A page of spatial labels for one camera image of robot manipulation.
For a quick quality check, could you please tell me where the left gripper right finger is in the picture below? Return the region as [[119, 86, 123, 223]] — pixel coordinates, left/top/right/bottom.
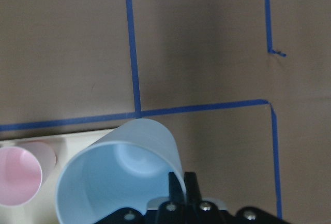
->
[[184, 172, 202, 205]]

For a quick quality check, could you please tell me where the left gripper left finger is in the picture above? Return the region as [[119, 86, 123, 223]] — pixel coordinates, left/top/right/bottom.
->
[[168, 172, 185, 205]]

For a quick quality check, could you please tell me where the light blue plastic cup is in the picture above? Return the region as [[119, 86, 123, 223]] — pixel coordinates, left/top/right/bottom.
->
[[55, 118, 186, 223]]

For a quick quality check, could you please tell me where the pink plastic cup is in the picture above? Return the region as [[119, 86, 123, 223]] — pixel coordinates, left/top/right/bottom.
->
[[1, 142, 56, 207]]

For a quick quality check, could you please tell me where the cream plastic tray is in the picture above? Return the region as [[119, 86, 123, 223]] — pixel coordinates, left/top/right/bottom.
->
[[1, 129, 112, 223]]

